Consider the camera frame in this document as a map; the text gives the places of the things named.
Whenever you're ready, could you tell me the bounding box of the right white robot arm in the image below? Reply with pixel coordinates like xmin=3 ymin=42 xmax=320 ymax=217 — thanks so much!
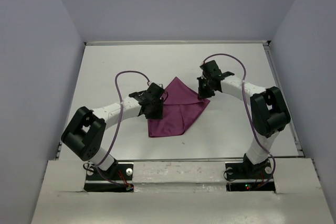
xmin=197 ymin=60 xmax=291 ymax=178

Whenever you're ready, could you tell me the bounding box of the purple cloth napkin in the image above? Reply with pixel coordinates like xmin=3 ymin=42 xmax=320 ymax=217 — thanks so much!
xmin=148 ymin=77 xmax=210 ymax=138

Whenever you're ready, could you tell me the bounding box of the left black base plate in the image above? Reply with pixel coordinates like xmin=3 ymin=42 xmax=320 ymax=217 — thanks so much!
xmin=82 ymin=162 xmax=134 ymax=193

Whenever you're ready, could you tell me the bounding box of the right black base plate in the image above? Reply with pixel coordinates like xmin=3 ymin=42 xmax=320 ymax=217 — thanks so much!
xmin=223 ymin=155 xmax=276 ymax=192

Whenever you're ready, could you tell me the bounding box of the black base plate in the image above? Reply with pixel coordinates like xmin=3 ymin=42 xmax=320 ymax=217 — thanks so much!
xmin=223 ymin=155 xmax=276 ymax=192
xmin=82 ymin=162 xmax=134 ymax=193

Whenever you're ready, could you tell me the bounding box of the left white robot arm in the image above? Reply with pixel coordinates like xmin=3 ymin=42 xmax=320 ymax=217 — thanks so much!
xmin=61 ymin=83 xmax=165 ymax=179

